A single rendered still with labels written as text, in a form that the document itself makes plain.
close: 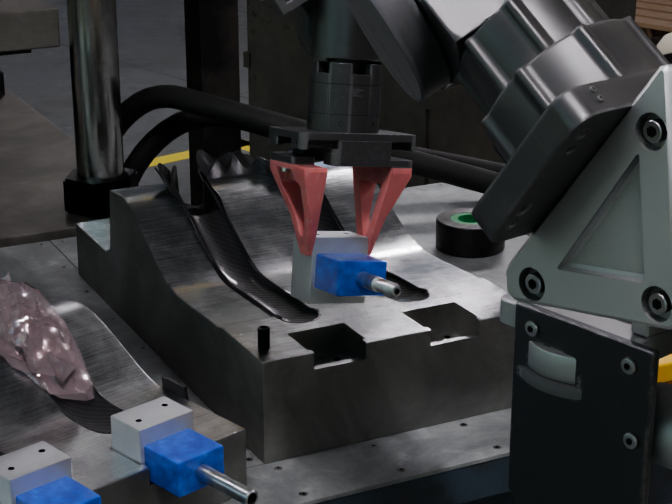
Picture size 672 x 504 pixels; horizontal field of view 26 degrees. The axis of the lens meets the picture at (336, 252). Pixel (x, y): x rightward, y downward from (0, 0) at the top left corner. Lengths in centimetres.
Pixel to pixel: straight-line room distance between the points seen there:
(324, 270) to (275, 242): 27
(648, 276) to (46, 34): 133
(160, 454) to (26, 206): 91
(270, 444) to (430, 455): 13
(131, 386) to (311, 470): 16
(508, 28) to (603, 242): 10
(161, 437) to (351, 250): 22
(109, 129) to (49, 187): 19
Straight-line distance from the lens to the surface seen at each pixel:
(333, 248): 116
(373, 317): 124
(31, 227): 184
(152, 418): 109
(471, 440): 123
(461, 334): 128
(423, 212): 182
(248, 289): 134
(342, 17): 113
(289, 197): 116
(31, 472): 102
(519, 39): 66
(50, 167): 210
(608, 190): 63
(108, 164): 186
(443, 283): 133
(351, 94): 113
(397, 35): 69
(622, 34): 66
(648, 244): 63
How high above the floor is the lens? 135
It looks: 19 degrees down
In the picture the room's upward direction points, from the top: straight up
